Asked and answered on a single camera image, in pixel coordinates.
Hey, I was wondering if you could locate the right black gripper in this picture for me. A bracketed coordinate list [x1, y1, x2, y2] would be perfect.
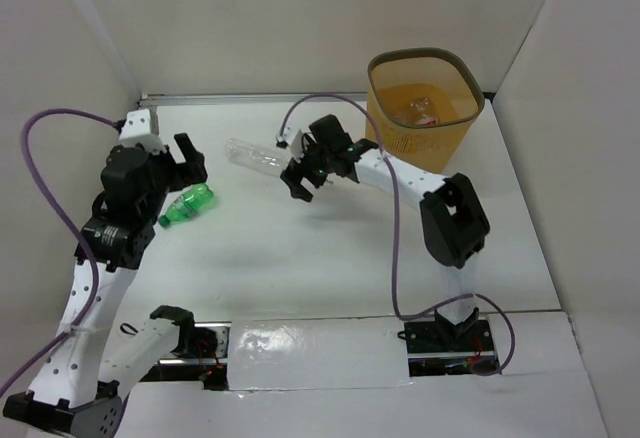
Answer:
[280, 133, 334, 203]

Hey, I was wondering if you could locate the clear bottle white cap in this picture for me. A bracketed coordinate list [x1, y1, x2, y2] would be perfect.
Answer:
[225, 138, 289, 178]

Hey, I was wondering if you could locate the green plastic bottle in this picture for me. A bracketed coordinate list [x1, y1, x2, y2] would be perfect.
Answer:
[158, 183, 217, 228]

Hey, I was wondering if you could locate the clear bottle red label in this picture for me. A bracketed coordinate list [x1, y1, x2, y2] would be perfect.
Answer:
[396, 97, 440, 127]

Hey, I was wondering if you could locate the clear bottle blue label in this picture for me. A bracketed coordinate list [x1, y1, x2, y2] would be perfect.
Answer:
[382, 128, 417, 154]

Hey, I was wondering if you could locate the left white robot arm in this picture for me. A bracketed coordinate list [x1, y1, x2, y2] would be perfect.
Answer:
[2, 133, 207, 437]

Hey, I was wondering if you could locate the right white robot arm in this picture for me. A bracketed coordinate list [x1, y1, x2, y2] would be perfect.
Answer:
[276, 115, 490, 270]

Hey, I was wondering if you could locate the orange mesh waste bin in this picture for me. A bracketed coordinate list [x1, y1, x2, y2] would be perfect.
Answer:
[365, 48, 485, 173]

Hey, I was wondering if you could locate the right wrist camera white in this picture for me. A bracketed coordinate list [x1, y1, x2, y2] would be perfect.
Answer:
[276, 127, 305, 163]

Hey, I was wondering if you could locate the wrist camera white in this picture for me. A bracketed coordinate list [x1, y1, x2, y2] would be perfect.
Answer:
[119, 108, 166, 155]
[276, 127, 305, 163]

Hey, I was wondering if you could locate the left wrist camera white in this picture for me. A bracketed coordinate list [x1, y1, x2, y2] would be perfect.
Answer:
[119, 108, 166, 155]

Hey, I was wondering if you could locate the aluminium frame rail left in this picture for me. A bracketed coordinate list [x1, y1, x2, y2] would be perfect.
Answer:
[79, 102, 155, 294]

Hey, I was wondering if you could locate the aluminium frame rail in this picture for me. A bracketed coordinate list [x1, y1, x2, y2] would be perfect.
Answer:
[79, 102, 155, 294]
[137, 90, 496, 109]

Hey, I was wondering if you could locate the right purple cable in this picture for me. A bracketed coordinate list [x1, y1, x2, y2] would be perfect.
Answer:
[282, 93, 517, 377]

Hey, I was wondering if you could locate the aluminium frame rail back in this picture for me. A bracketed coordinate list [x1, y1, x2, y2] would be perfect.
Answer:
[137, 90, 496, 109]

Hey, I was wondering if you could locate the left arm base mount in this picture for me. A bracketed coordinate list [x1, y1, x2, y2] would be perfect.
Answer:
[141, 322, 231, 391]

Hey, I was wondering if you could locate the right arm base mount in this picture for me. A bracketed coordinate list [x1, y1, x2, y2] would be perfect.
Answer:
[397, 318, 500, 378]

